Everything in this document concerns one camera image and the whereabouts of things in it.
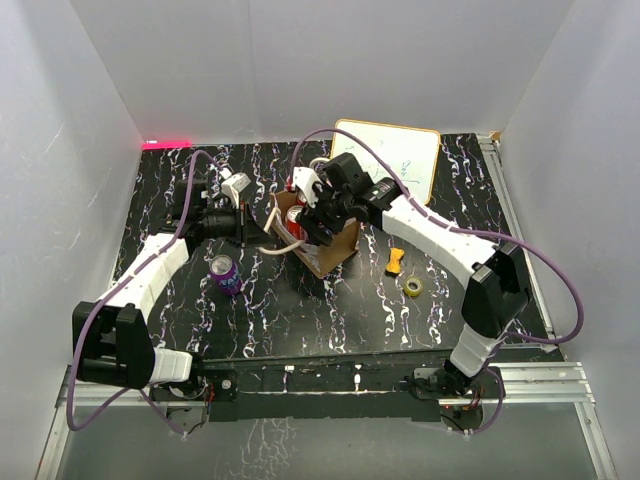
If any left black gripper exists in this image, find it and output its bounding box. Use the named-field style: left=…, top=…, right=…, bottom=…
left=198, top=201, right=274, bottom=249

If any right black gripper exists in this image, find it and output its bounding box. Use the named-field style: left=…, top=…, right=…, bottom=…
left=296, top=178, right=354, bottom=245

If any red cola can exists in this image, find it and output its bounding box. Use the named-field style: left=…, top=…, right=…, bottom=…
left=296, top=190, right=307, bottom=206
left=285, top=205, right=309, bottom=243

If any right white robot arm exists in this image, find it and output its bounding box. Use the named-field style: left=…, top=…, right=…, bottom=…
left=291, top=153, right=532, bottom=397

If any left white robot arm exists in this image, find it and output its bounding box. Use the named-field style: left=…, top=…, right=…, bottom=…
left=72, top=170, right=270, bottom=399

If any purple soda can left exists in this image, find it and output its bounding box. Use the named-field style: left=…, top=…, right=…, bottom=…
left=209, top=254, right=242, bottom=296

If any orange dog bone toy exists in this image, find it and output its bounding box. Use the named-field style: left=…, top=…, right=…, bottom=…
left=385, top=247, right=405, bottom=276

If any yellow tape roll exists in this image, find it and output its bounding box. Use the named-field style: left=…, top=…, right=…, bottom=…
left=403, top=277, right=424, bottom=298

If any pink red tape strip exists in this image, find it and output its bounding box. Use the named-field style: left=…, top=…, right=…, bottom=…
left=142, top=141, right=192, bottom=151

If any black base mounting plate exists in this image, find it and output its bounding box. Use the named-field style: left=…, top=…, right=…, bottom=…
left=151, top=350, right=505, bottom=430

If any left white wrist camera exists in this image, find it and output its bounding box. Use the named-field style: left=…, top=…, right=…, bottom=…
left=221, top=173, right=251, bottom=209

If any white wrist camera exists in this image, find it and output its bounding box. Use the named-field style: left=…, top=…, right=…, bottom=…
left=221, top=173, right=251, bottom=209
left=291, top=167, right=324, bottom=209

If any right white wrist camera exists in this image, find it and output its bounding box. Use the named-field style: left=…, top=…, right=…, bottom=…
left=291, top=167, right=324, bottom=209

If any small whiteboard orange frame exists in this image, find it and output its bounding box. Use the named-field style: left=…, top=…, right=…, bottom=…
left=335, top=119, right=441, bottom=205

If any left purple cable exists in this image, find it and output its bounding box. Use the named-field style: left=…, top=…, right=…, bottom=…
left=65, top=149, right=236, bottom=441

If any purple cable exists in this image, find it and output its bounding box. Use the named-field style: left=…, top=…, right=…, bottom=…
left=65, top=149, right=236, bottom=441
left=289, top=127, right=586, bottom=435

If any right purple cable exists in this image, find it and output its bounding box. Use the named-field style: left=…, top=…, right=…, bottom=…
left=289, top=127, right=586, bottom=435

